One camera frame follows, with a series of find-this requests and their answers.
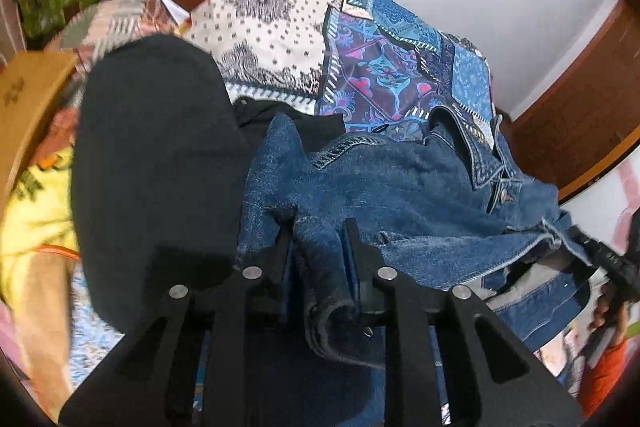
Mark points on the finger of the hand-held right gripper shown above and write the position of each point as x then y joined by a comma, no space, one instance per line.
580,239

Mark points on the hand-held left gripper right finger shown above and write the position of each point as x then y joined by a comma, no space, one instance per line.
367,277

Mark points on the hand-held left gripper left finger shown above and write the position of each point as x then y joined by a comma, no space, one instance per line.
260,287

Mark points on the blue denim jacket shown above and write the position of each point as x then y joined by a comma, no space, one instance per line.
400,187

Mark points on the person's right hand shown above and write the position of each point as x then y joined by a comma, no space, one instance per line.
612,317

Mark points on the white heart-print sliding door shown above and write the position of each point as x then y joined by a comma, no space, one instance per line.
615,202

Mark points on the black garment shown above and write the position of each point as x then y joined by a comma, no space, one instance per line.
150,157

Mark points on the yellow garment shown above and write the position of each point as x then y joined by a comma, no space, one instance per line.
35,207

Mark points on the patchwork printed blanket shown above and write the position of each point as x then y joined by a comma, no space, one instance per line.
280,22

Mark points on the wooden folding lap table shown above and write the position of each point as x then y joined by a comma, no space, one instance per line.
27,107

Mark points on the striped cloth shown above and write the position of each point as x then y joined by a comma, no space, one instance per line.
125,22

